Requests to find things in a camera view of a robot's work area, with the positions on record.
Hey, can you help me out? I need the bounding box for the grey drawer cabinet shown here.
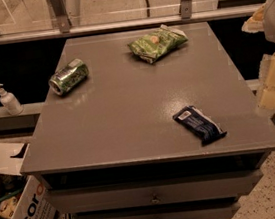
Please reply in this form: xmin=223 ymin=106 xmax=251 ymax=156
xmin=22 ymin=23 xmax=275 ymax=219

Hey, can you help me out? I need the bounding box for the green soda can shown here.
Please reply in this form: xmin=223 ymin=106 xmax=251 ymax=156
xmin=48 ymin=59 xmax=89 ymax=96

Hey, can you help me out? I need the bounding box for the green chip bag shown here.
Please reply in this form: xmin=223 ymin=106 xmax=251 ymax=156
xmin=128 ymin=24 xmax=188 ymax=64

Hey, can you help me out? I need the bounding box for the white pump dispenser bottle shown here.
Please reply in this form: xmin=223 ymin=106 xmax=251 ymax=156
xmin=0 ymin=83 xmax=24 ymax=116

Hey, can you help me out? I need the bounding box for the dark blue snack bar wrapper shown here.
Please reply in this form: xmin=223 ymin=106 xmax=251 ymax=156
xmin=173 ymin=105 xmax=227 ymax=145

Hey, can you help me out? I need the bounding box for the metal railing post middle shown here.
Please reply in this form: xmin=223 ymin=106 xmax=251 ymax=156
xmin=50 ymin=0 xmax=71 ymax=34

